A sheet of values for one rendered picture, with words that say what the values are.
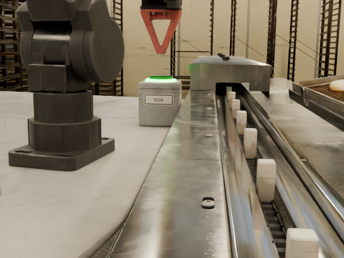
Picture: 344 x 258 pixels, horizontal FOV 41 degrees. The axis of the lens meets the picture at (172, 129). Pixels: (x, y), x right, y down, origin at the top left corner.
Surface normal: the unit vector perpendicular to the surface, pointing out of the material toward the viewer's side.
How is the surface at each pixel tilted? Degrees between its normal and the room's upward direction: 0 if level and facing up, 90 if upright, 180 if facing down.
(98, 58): 90
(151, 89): 90
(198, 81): 90
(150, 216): 0
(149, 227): 0
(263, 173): 90
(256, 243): 0
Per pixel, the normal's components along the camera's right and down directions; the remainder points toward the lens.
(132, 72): -0.08, 0.17
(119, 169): 0.01, -0.98
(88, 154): 0.96, 0.06
